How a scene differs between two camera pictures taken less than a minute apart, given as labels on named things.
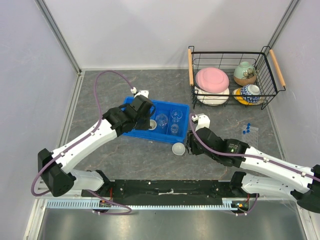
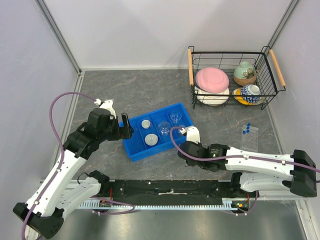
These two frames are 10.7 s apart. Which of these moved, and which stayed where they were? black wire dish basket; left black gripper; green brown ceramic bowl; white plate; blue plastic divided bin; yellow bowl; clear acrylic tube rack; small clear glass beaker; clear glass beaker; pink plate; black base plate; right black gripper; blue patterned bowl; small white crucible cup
Moved: small white crucible cup; left black gripper; blue plastic divided bin; small clear glass beaker; right black gripper
Stayed: pink plate; clear glass beaker; clear acrylic tube rack; yellow bowl; blue patterned bowl; white plate; black wire dish basket; green brown ceramic bowl; black base plate
